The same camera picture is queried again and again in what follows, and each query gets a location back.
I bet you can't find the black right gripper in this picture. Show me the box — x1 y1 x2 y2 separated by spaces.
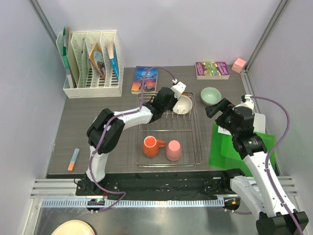
205 98 239 136

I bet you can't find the mint green bowl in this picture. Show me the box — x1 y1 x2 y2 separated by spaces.
201 87 222 105

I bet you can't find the white orange bowl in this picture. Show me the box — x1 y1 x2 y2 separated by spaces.
173 95 193 115

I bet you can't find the metal wire dish rack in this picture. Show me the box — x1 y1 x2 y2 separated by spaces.
136 92 202 167

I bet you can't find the pink plastic cup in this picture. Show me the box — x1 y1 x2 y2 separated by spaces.
166 140 182 161

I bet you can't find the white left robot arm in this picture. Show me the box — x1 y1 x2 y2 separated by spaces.
86 82 185 195

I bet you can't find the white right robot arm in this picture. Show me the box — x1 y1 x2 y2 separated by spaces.
205 94 309 235

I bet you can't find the Jane Eyre book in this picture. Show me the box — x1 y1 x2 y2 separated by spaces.
131 66 158 94

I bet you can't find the purple puzzle book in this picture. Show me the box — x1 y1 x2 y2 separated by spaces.
195 62 230 80

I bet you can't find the green plastic folder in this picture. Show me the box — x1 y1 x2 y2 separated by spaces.
208 122 276 178

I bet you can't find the orange mug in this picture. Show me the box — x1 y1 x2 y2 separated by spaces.
142 136 166 158

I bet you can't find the white clipboard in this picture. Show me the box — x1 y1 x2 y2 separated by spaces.
253 113 266 134

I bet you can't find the pink cube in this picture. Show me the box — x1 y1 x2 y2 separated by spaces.
231 58 246 73

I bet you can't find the blue spine book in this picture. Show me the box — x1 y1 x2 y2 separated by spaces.
106 43 119 80

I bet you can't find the colourful children's book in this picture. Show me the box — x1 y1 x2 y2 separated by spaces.
89 43 106 80

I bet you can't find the white file organizer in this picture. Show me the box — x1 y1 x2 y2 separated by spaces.
63 30 124 98

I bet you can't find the teal folder in organizer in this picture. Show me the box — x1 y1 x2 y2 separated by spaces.
62 27 73 88

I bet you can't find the orange blue highlighter marker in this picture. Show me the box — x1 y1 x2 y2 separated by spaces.
67 148 80 171

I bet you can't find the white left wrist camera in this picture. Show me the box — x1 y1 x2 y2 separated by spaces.
171 82 186 99

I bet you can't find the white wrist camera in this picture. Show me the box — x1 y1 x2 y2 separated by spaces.
240 94 254 111
171 82 186 99

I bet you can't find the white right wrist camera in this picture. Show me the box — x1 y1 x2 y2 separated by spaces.
240 94 254 111

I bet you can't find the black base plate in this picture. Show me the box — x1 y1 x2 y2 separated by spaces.
75 173 245 196

